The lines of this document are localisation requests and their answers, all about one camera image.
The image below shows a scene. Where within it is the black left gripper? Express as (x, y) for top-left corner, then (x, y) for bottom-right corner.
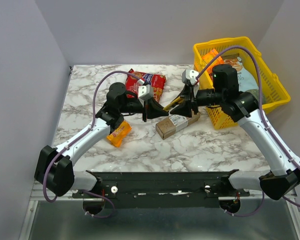
(119, 96), (170, 123)

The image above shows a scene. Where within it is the yellow black utility knife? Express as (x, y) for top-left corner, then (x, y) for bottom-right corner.
(163, 96), (184, 112)

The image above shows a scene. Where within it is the brown cardboard express box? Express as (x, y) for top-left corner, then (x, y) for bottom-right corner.
(155, 112), (201, 140)

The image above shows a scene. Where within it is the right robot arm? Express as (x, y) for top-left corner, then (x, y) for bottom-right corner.
(170, 64), (300, 200)

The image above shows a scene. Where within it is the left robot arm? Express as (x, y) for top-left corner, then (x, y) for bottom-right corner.
(34, 82), (169, 198)

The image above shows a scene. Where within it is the orange snack box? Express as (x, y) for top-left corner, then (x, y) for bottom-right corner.
(201, 48), (225, 75)

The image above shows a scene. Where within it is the red candy bag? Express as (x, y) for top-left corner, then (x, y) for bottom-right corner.
(125, 68), (167, 103)

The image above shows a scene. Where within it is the yellow corn snack bag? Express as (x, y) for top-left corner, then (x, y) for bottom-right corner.
(106, 120), (132, 148)

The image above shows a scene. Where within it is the light blue chips bag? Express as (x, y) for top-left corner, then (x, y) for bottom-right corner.
(222, 53), (258, 92)

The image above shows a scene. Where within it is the yellow plastic basket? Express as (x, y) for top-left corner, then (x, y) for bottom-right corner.
(193, 36), (291, 130)

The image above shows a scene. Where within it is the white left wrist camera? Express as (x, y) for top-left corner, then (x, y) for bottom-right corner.
(137, 85), (154, 101)

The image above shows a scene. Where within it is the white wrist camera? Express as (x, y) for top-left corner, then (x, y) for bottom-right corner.
(137, 85), (154, 101)
(181, 69), (199, 86)

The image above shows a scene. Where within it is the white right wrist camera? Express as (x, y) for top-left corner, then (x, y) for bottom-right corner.
(181, 69), (199, 86)

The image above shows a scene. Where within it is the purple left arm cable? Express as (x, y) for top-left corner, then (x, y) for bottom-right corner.
(42, 70), (146, 219)

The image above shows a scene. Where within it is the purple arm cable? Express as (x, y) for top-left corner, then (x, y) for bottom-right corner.
(42, 70), (146, 219)
(196, 44), (300, 217)

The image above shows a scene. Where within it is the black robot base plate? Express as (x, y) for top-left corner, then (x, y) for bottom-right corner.
(71, 169), (251, 210)

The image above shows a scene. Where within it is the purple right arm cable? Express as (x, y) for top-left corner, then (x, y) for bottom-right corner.
(196, 44), (300, 217)

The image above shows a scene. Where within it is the aluminium frame rail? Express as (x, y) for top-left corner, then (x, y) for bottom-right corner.
(20, 185), (300, 240)

